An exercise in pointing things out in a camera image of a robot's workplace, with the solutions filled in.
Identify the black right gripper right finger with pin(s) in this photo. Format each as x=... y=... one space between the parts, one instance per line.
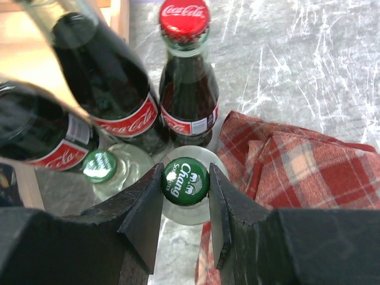
x=253 y=245

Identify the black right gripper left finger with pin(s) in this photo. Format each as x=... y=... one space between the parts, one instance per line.
x=114 y=242

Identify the green cap clear bottle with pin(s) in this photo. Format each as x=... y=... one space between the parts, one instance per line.
x=185 y=183
x=112 y=170

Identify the Coca-Cola glass bottle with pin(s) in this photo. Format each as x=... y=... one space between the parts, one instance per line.
x=38 y=130
x=189 y=94
x=107 y=79

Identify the beige canvas tote bag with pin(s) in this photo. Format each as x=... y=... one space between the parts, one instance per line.
x=19 y=186

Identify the red plaid cloth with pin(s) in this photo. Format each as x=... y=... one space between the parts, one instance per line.
x=284 y=166

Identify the wooden clothes rack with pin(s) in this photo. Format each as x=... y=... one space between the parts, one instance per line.
x=27 y=56

